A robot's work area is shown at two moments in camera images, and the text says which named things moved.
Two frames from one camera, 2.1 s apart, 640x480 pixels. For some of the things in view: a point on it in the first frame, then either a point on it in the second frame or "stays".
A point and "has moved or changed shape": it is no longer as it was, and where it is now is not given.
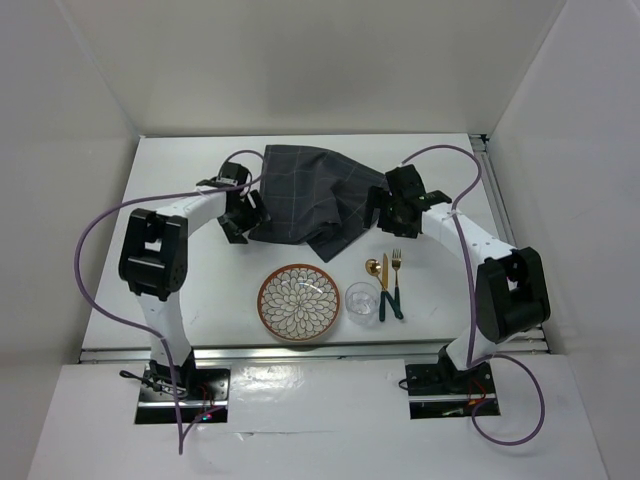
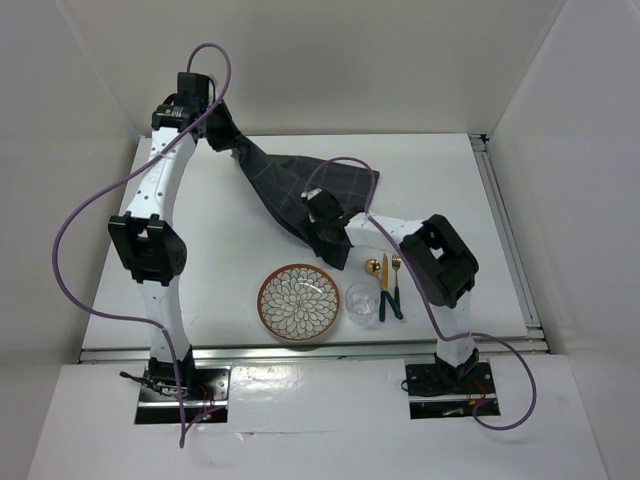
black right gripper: x=380 y=198 -> x=324 y=245
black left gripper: x=256 y=215 -> x=229 y=137
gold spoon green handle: x=373 y=267 stays
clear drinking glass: x=361 y=301 stays
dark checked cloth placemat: x=313 y=196 has moved or changed shape
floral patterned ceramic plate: x=298 y=302 stays
